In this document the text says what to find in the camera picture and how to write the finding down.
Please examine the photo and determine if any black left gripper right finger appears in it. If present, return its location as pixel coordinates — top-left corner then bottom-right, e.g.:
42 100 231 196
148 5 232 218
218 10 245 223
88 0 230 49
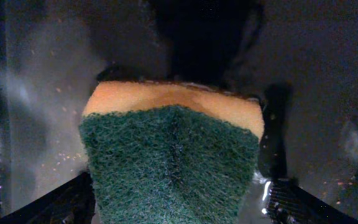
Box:
265 179 358 224

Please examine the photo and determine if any green yellow sponge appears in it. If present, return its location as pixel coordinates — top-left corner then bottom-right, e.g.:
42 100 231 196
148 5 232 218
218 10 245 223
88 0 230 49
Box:
79 81 264 223

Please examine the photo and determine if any black rectangular tray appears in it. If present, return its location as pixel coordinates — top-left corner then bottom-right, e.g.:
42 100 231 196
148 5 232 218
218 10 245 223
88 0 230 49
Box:
0 1 358 223

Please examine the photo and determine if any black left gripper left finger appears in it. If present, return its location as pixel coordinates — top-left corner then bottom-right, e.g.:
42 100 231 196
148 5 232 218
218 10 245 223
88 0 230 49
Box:
0 172 96 224

